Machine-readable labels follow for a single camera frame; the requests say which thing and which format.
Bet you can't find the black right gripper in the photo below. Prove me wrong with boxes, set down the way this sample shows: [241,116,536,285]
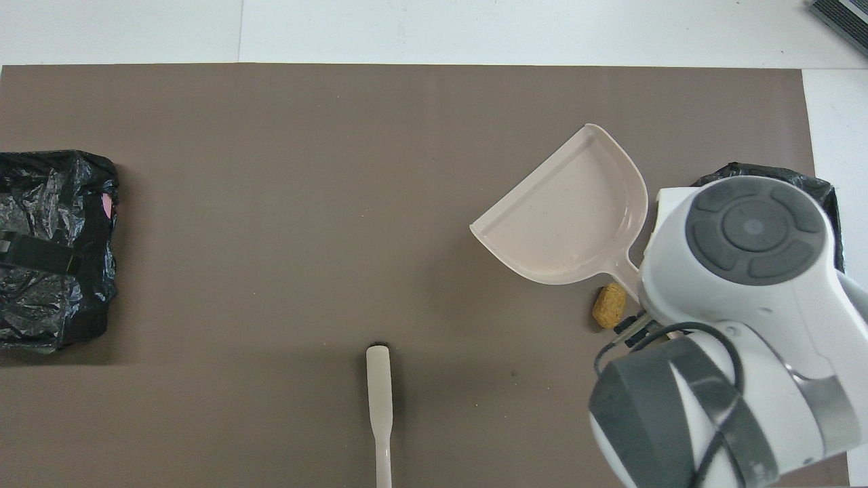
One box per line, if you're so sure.
[614,313,664,350]

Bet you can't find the beige plastic dustpan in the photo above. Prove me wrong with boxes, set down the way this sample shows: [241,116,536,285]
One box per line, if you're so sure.
[469,123,650,302]

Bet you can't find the beige brush black bristles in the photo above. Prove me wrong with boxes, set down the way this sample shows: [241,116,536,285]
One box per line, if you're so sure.
[366,344,395,488]

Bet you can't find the black bag lined bin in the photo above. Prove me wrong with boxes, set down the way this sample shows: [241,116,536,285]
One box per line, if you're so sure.
[692,161,845,272]
[0,150,120,353]

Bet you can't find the brown oval sponge piece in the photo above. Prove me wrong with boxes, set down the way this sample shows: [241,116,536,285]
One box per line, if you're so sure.
[592,283,628,330]

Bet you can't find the dark grey ribbed box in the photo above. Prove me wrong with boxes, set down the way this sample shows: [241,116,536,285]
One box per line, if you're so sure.
[807,0,868,58]

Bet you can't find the brown table mat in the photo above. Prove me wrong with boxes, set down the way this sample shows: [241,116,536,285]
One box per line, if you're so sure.
[0,63,850,488]

